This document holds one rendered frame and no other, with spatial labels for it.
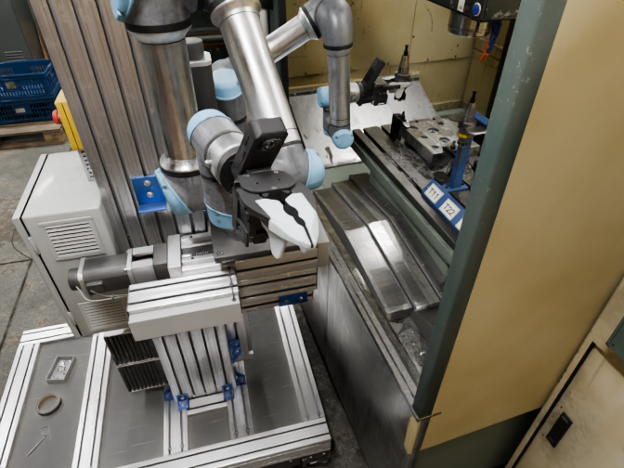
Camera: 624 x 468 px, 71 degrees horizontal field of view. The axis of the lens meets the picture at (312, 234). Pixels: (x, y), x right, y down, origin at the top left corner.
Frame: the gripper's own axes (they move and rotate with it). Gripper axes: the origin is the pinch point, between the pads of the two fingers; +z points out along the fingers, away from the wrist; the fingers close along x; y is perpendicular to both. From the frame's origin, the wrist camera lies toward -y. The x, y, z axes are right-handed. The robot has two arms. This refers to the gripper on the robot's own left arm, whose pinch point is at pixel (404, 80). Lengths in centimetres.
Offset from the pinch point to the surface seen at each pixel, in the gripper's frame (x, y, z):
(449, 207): 42, 33, 1
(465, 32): 6.6, -17.6, 18.9
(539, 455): 112, 84, 2
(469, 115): 32.9, 1.8, 7.8
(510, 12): 33.4, -30.2, 13.6
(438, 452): 101, 84, -29
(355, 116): -79, 51, 15
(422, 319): 69, 57, -21
